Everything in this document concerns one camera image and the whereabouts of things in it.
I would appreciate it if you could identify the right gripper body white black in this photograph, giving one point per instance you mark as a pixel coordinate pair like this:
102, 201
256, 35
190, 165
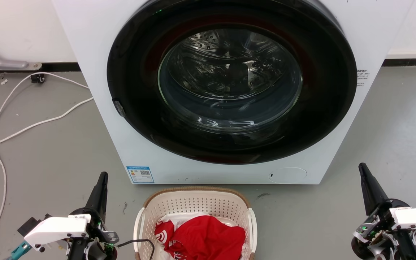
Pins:
410, 220

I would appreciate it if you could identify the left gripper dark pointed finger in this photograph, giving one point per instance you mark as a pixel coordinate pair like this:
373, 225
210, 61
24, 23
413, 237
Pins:
99, 196

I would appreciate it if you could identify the white front-load washing machine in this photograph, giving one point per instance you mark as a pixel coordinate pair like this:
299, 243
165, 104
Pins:
96, 43

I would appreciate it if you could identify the round black washing machine door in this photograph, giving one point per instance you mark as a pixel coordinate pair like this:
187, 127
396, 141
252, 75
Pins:
135, 65

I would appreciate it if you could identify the small black floor bracket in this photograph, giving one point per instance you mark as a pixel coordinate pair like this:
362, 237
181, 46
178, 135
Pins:
37, 78

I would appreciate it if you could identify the blue energy label sticker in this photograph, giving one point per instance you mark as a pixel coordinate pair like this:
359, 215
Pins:
140, 174

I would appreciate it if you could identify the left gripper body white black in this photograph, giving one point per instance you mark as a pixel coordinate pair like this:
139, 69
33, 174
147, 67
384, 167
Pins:
58, 229

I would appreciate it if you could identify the red garment with white print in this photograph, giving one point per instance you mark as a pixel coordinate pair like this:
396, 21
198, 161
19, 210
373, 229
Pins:
208, 238

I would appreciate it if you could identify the cream perforated laundry basket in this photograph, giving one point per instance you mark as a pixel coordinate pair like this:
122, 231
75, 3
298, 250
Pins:
193, 202

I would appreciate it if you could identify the round white filter cover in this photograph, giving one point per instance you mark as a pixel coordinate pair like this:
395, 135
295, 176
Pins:
287, 175

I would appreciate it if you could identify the grey drain pipe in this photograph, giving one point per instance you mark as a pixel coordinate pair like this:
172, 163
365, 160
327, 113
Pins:
2, 63

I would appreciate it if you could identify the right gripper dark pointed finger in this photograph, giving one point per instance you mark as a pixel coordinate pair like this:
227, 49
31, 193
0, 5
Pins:
371, 189

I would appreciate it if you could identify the teal plastic connector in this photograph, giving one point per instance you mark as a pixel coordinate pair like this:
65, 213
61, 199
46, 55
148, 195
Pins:
20, 250

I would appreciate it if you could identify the steel washing drum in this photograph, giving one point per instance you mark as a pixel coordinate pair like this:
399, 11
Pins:
229, 79

